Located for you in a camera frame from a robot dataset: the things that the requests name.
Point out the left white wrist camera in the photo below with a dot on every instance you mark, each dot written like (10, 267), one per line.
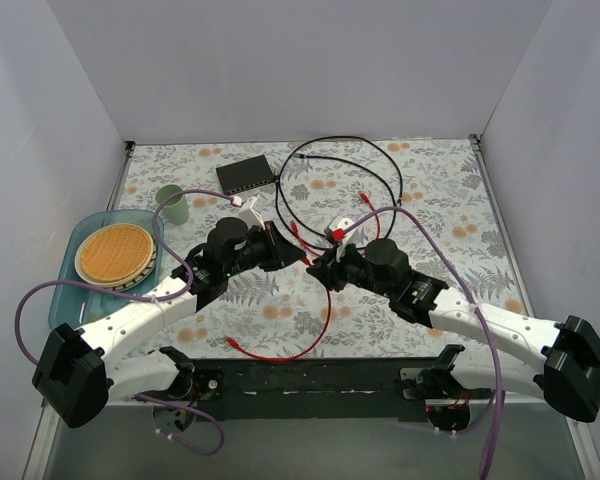
(249, 214)

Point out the black network switch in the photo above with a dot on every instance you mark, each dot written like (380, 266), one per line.
(245, 175)

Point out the teal plastic tray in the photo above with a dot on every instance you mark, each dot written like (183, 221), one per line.
(78, 302)

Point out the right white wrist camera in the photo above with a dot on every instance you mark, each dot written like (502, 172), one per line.
(336, 234)

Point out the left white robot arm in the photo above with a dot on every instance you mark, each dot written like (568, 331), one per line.
(81, 370)

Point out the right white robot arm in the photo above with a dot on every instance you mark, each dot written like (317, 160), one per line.
(558, 362)

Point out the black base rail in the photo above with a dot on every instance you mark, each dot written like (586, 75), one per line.
(341, 388)

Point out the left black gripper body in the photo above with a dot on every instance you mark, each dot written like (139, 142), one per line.
(271, 244)

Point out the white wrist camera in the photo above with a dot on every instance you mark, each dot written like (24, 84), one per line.
(249, 214)
(336, 234)

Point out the orange woven plate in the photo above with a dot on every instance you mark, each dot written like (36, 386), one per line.
(116, 257)

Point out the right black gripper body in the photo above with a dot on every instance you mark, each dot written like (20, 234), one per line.
(340, 267)

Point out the floral tablecloth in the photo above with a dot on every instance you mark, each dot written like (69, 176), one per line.
(236, 201)

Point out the green plastic cup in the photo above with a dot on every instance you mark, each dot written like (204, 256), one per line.
(174, 204)

